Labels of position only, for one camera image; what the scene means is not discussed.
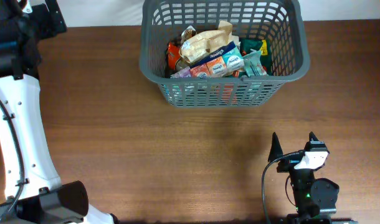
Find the small light green packet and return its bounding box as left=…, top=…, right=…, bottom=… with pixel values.
left=243, top=50, right=268, bottom=77

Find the Kleenex tissue multipack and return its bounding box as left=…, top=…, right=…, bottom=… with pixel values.
left=170, top=41, right=245, bottom=78

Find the green Nescafe coffee bag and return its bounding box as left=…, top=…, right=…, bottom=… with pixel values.
left=240, top=38, right=273, bottom=75

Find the grey plastic basket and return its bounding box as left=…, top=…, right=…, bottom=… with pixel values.
left=140, top=0, right=310, bottom=108

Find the beige paper bag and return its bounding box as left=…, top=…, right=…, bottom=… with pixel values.
left=179, top=20, right=234, bottom=65

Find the orange spaghetti pasta packet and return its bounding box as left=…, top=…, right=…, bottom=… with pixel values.
left=166, top=42, right=240, bottom=103

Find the beige brown snack bag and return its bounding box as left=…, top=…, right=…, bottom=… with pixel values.
left=176, top=25, right=240, bottom=71

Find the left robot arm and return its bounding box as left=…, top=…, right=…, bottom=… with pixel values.
left=0, top=0, right=118, bottom=224

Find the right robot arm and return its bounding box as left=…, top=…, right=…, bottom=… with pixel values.
left=262, top=132, right=357, bottom=224

